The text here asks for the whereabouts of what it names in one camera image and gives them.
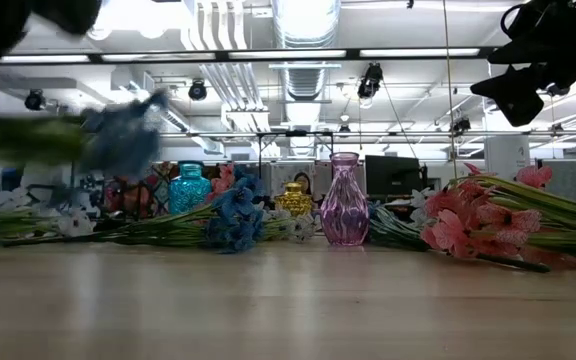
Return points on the silver ventilation duct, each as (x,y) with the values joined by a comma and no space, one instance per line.
(307,30)

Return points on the black ceiling spotlight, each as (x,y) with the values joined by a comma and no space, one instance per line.
(198,90)
(35,100)
(558,91)
(460,125)
(370,80)

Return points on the grey partition panel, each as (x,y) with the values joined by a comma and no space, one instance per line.
(565,172)

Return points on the yellow glass vase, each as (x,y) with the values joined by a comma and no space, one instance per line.
(293,200)

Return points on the teal glass vase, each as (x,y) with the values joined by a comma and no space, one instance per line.
(189,192)

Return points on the person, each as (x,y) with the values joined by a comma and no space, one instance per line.
(304,181)

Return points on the white cabinet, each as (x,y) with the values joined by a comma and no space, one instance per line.
(508,155)

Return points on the colourful patterned panel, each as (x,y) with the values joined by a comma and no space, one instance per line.
(158,182)

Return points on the black overhead beam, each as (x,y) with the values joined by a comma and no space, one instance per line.
(95,58)

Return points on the blue chair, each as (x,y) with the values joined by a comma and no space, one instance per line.
(12,179)

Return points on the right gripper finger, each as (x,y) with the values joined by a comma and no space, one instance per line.
(515,54)
(515,95)

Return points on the black computer monitor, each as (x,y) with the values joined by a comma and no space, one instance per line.
(393,175)

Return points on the pink glass vase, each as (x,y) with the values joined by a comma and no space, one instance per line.
(345,210)

